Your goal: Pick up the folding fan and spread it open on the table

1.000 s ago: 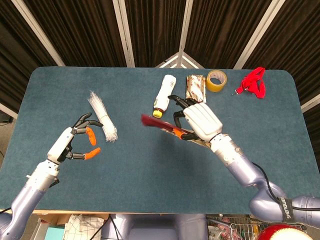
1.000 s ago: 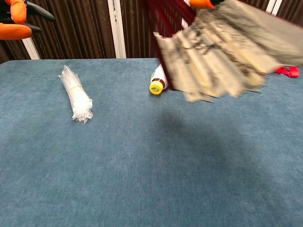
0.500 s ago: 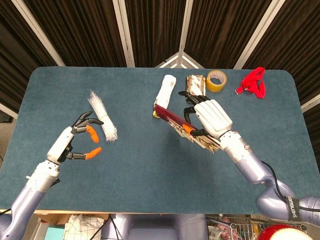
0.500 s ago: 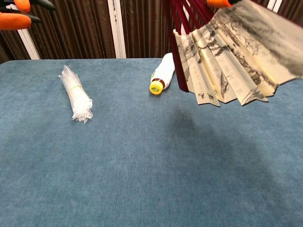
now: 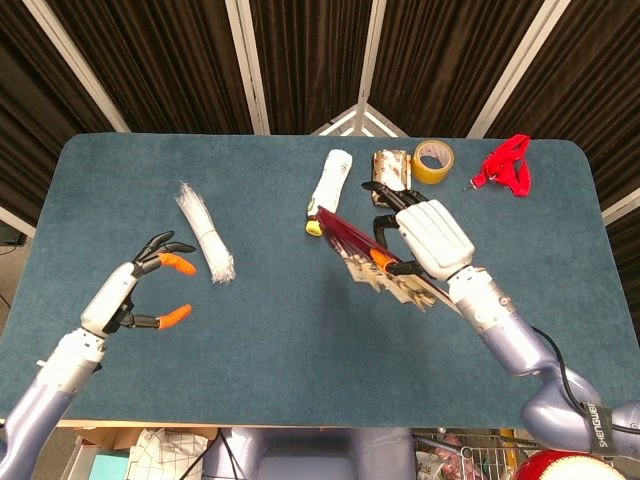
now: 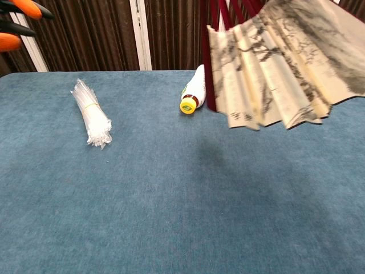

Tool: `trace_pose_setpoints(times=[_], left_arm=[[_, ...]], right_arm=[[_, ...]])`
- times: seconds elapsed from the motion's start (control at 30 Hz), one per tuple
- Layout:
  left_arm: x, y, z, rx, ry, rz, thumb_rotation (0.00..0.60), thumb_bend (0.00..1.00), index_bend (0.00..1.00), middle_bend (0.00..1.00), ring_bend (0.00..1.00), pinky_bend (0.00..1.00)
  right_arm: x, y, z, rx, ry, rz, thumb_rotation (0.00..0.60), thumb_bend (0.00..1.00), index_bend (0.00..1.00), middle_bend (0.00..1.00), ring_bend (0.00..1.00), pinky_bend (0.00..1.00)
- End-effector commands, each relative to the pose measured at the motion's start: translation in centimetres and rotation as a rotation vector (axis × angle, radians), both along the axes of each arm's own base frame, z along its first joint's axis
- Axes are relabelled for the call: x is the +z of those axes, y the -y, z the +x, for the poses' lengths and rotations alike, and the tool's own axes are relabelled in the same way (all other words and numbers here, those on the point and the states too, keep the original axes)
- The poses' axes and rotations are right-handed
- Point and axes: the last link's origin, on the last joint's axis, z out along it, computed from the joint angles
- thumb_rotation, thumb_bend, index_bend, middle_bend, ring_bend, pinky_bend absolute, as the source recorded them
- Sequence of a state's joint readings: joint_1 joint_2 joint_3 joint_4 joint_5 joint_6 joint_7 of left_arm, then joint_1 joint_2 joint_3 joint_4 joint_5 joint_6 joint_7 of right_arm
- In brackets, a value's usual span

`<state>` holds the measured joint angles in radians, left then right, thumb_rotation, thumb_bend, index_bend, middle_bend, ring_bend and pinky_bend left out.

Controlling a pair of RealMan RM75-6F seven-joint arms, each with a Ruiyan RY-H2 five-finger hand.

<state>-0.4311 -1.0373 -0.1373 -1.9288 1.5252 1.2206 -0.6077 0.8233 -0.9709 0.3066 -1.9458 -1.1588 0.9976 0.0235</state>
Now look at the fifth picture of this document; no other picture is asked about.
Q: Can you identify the red lanyard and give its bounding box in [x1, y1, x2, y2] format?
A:
[467, 133, 534, 199]

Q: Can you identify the red ribbed paper folding fan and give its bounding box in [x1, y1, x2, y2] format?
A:
[315, 205, 464, 315]

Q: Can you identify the red and white ball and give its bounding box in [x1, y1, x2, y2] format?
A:
[514, 448, 614, 480]

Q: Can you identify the white labelled bottle yellow cap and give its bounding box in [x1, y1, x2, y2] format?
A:
[305, 148, 354, 237]

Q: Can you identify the blue felt table cover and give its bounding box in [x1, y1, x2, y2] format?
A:
[0, 132, 629, 432]

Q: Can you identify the black printed velcro strap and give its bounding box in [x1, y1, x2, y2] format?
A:
[582, 399, 614, 459]

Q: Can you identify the teal box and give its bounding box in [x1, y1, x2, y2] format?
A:
[89, 452, 132, 480]

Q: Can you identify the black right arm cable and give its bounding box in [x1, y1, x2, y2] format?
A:
[529, 324, 589, 406]

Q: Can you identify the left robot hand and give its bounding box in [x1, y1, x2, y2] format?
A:
[79, 230, 198, 340]

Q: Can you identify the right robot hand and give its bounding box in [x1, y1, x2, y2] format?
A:
[362, 180, 476, 281]

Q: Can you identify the white checkered cloth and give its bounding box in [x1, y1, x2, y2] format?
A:
[128, 428, 209, 480]

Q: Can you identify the yellow packing tape roll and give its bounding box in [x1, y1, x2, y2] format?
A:
[410, 139, 456, 185]

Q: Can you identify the foil snack packet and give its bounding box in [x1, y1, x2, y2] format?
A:
[370, 148, 415, 207]

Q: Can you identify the metal wire basket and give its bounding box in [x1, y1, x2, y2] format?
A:
[412, 429, 536, 480]

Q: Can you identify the white screen frame post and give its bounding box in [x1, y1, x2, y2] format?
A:
[466, 0, 572, 140]
[22, 0, 132, 134]
[601, 187, 640, 225]
[224, 0, 271, 135]
[309, 0, 409, 138]
[0, 205, 37, 239]

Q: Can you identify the cardboard box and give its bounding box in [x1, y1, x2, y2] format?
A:
[74, 425, 219, 454]

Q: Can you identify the grey purple robot torso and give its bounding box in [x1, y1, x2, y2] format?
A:
[202, 427, 416, 480]

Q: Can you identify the bundle of white cable ties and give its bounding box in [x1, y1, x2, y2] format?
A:
[174, 182, 237, 287]

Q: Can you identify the dark brown pleated curtain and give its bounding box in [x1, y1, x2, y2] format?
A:
[0, 0, 640, 261]

